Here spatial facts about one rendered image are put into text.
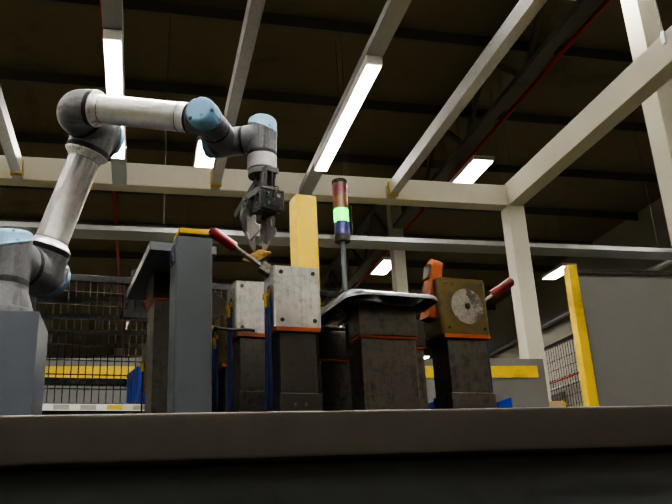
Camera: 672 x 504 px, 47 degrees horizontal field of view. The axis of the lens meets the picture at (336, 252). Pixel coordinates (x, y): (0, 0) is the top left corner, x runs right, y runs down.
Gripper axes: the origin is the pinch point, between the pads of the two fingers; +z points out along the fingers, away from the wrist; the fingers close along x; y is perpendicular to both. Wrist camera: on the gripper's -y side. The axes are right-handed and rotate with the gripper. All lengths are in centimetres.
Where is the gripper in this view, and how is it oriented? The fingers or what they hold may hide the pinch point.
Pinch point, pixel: (256, 249)
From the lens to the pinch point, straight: 192.1
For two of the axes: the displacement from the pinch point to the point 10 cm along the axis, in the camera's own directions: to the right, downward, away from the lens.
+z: 0.2, 9.4, -3.3
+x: 8.1, 1.8, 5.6
